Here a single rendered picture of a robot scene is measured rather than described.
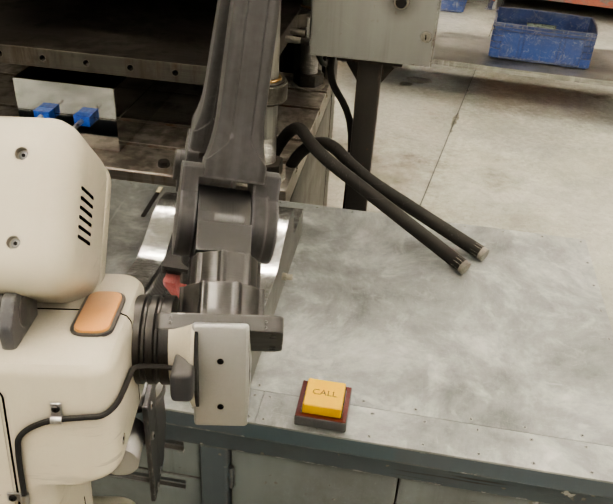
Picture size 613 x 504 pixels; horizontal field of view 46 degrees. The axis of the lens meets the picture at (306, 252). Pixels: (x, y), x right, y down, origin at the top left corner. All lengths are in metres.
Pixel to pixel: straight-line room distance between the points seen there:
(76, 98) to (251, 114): 1.27
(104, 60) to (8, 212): 1.32
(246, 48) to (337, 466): 0.76
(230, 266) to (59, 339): 0.17
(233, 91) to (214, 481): 0.81
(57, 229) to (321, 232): 1.04
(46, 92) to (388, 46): 0.87
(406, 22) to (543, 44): 3.02
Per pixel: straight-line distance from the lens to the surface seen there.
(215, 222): 0.72
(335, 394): 1.15
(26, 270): 0.61
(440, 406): 1.21
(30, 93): 2.03
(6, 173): 0.63
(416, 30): 1.78
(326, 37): 1.80
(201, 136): 0.96
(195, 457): 1.34
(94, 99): 1.95
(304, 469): 1.30
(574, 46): 4.76
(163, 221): 1.40
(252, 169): 0.74
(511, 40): 4.74
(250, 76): 0.74
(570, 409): 1.28
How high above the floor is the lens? 1.63
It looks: 33 degrees down
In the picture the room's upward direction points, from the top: 4 degrees clockwise
